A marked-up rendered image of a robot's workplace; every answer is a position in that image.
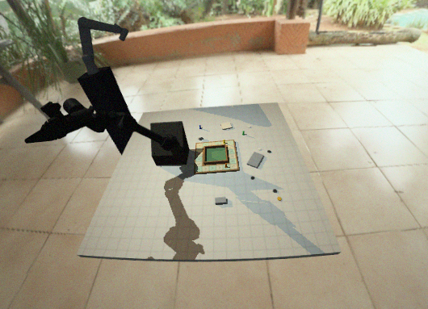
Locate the beige rectangular block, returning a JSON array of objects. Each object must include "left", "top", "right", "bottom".
[{"left": 220, "top": 122, "right": 232, "bottom": 130}]

